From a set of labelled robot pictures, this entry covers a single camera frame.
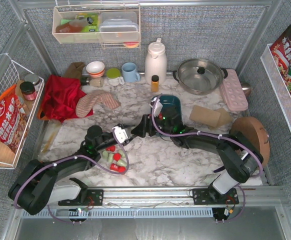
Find right white mesh basket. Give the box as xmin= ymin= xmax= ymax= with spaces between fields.
xmin=260 ymin=43 xmax=291 ymax=133

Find striped pink brown towel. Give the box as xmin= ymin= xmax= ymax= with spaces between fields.
xmin=75 ymin=90 xmax=121 ymax=118

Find brown cardboard sheet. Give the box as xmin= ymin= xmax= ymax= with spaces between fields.
xmin=189 ymin=105 xmax=233 ymax=129

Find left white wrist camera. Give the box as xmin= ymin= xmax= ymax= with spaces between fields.
xmin=112 ymin=126 xmax=130 ymax=144

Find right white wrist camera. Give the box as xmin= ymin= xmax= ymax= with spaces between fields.
xmin=150 ymin=96 xmax=163 ymax=117

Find round wooden board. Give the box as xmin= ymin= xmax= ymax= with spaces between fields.
xmin=230 ymin=116 xmax=270 ymax=167

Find left white wire basket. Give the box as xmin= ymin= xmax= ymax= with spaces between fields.
xmin=0 ymin=53 xmax=45 ymax=169

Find steel pot with lid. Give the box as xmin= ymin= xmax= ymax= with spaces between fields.
xmin=172 ymin=58 xmax=229 ymax=96

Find cream wall basket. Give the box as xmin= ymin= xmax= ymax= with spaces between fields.
xmin=52 ymin=4 xmax=141 ymax=48

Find brown paper bag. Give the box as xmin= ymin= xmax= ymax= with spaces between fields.
xmin=62 ymin=62 xmax=86 ymax=79

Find clear plastic food containers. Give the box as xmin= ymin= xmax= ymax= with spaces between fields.
xmin=98 ymin=11 xmax=139 ymax=43

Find green lid sugar jar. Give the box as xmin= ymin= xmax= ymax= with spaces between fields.
xmin=106 ymin=68 xmax=125 ymax=87

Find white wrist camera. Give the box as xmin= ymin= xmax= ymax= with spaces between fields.
xmin=112 ymin=126 xmax=130 ymax=144
xmin=150 ymin=96 xmax=163 ymax=117

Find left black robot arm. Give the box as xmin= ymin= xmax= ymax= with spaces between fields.
xmin=8 ymin=124 xmax=136 ymax=215

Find glass grain shaker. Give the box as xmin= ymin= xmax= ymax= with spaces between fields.
xmin=80 ymin=76 xmax=104 ymax=88

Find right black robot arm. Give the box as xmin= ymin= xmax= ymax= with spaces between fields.
xmin=131 ymin=106 xmax=264 ymax=202

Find red coffee capsule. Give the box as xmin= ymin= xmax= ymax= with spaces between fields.
xmin=118 ymin=166 xmax=127 ymax=174
xmin=113 ymin=153 xmax=122 ymax=161
xmin=110 ymin=163 xmax=120 ymax=172
xmin=106 ymin=145 xmax=116 ymax=153

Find red cloth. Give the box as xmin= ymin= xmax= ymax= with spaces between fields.
xmin=37 ymin=75 xmax=87 ymax=123

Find red seasoning packet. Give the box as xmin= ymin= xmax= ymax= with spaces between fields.
xmin=0 ymin=84 xmax=28 ymax=153

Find silver lid glass jar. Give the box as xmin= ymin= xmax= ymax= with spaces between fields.
xmin=24 ymin=73 xmax=40 ymax=89

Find green coffee capsule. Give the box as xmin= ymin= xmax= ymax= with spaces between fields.
xmin=116 ymin=159 xmax=127 ymax=167
xmin=118 ymin=149 xmax=126 ymax=158
xmin=102 ymin=150 xmax=109 ymax=159

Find white thermos jug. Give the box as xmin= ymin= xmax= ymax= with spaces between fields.
xmin=144 ymin=38 xmax=168 ymax=85

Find teal plastic storage basket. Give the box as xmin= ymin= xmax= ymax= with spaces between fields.
xmin=154 ymin=94 xmax=182 ymax=125

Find red lid glass jar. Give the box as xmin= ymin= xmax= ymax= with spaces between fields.
xmin=19 ymin=81 xmax=37 ymax=101

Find light blue mug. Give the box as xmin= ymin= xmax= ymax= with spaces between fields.
xmin=121 ymin=62 xmax=141 ymax=83

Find white orange striped bowl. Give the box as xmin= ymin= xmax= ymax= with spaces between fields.
xmin=85 ymin=61 xmax=105 ymax=78

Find orange spice bottle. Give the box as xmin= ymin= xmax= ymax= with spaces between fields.
xmin=151 ymin=75 xmax=159 ymax=92

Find pink egg tray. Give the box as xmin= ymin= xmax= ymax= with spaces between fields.
xmin=219 ymin=68 xmax=249 ymax=112

